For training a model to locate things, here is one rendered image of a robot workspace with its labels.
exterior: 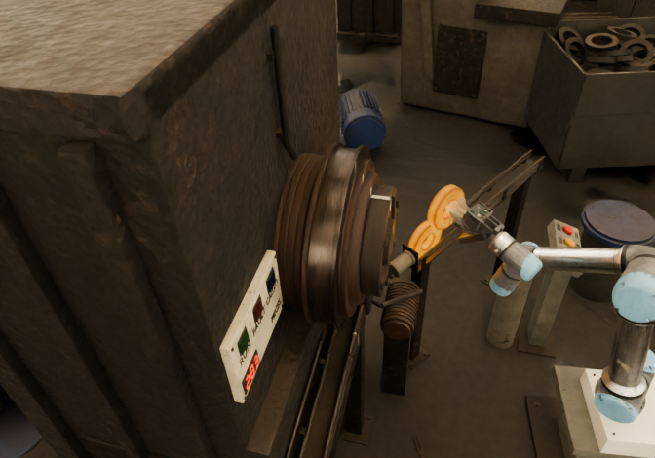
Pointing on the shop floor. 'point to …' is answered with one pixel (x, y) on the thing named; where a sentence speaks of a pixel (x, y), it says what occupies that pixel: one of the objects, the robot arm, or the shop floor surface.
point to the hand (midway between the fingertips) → (446, 203)
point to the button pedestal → (547, 300)
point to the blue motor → (361, 120)
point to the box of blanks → (596, 95)
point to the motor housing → (398, 335)
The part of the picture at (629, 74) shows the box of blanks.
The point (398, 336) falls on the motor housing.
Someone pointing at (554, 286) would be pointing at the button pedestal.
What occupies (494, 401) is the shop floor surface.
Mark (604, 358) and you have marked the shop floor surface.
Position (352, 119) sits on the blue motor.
